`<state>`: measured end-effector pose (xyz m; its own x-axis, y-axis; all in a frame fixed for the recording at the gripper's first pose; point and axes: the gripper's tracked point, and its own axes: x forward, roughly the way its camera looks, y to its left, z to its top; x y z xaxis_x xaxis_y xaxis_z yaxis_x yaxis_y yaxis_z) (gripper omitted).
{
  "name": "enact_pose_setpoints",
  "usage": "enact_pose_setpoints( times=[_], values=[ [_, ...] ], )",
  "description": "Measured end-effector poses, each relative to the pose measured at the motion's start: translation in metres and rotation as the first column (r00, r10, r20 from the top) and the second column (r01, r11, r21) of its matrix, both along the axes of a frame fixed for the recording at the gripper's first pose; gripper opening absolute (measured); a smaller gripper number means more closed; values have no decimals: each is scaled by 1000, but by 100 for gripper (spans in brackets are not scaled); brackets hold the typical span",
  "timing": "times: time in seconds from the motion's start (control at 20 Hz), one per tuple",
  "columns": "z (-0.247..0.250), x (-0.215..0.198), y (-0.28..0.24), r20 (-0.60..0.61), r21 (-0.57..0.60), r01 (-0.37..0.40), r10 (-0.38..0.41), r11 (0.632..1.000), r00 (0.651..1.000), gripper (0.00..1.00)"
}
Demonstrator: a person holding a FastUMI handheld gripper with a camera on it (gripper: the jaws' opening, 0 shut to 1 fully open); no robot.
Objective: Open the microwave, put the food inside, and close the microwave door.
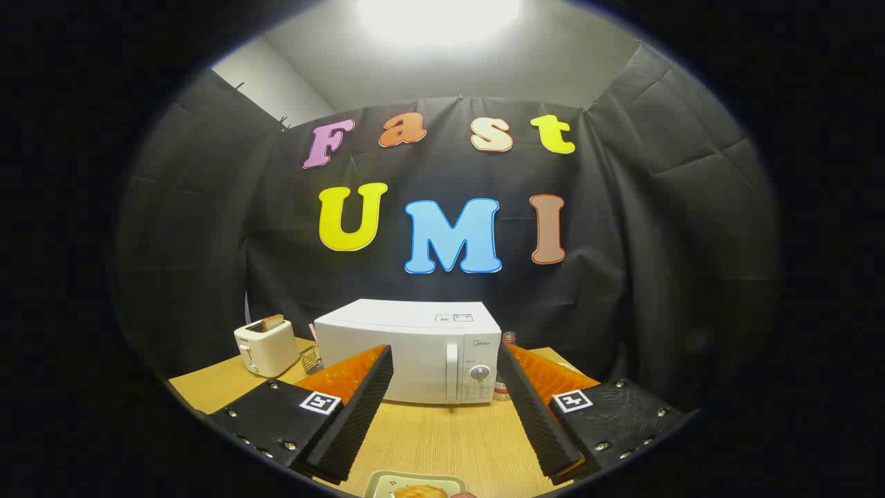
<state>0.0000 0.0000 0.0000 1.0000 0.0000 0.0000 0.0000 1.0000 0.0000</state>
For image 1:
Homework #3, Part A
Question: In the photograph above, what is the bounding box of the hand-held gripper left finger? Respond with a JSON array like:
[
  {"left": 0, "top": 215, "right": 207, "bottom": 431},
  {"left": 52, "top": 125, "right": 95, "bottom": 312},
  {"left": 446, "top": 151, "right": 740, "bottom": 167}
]
[{"left": 207, "top": 344, "right": 395, "bottom": 485}]

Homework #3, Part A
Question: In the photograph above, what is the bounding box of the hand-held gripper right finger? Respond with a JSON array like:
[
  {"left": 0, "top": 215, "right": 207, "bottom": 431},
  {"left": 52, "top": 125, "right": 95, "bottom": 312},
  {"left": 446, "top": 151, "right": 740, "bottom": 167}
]
[{"left": 498, "top": 342, "right": 692, "bottom": 485}]

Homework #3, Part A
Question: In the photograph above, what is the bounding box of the white microwave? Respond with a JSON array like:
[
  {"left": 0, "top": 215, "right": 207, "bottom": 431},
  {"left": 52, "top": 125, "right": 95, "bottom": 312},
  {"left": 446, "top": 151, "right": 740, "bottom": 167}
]
[{"left": 313, "top": 299, "right": 503, "bottom": 405}]

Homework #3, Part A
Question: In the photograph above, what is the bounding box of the cream square plate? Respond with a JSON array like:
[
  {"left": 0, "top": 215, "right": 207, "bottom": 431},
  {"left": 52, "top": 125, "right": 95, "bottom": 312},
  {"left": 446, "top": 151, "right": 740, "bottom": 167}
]
[{"left": 364, "top": 470, "right": 467, "bottom": 498}]

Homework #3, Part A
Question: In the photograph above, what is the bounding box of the clear plastic water bottle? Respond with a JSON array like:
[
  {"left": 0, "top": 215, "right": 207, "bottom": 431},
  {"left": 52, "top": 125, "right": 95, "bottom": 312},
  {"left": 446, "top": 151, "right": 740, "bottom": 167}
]
[{"left": 492, "top": 331, "right": 518, "bottom": 403}]

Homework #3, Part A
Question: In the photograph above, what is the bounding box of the white toaster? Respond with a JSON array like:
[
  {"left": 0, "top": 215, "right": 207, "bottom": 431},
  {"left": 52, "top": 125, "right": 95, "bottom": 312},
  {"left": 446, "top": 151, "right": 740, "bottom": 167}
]
[{"left": 234, "top": 320, "right": 299, "bottom": 378}]

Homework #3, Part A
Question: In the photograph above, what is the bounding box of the black backdrop cloth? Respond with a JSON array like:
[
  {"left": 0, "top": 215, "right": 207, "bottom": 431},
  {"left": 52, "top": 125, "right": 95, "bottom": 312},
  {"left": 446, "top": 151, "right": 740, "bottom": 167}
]
[{"left": 118, "top": 41, "right": 782, "bottom": 416}]

